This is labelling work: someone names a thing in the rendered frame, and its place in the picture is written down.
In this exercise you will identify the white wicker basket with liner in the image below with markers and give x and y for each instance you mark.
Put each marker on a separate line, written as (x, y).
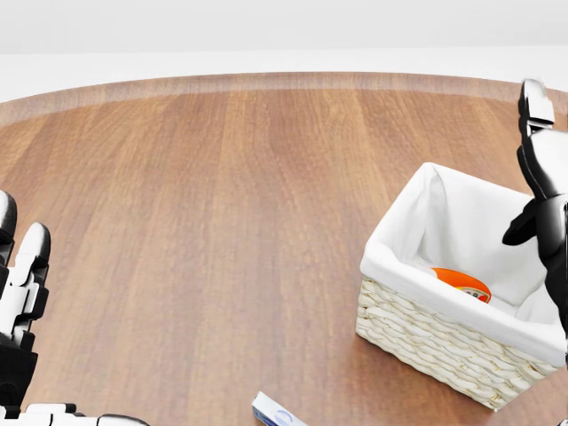
(448, 319)

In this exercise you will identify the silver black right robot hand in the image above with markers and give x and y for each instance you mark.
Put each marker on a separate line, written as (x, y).
(543, 177)

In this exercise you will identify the white blue printed box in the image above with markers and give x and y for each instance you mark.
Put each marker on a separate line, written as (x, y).
(273, 412)

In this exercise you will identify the orange round tin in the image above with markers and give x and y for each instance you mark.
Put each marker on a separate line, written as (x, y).
(463, 284)

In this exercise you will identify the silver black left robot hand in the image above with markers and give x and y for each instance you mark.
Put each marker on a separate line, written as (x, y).
(20, 284)

